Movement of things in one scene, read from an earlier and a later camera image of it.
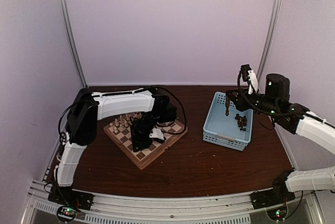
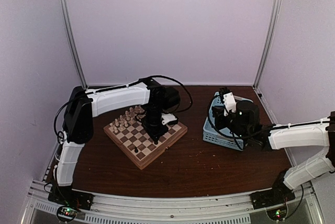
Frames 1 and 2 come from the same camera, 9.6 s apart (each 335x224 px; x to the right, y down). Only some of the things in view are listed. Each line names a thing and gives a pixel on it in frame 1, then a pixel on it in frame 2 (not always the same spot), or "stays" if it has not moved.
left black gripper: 137,141 → 154,134
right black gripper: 240,102 → 220,110
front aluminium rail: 226,209 stays
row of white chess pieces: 125,120 stays
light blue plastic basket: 234,131 stays
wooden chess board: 119,130 stays
